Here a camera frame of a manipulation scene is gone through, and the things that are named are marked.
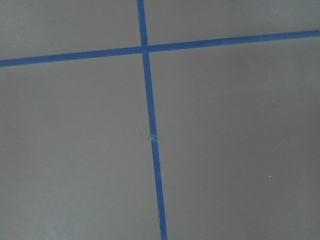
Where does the brown paper table cover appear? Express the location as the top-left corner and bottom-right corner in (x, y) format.
(0, 0), (320, 240)

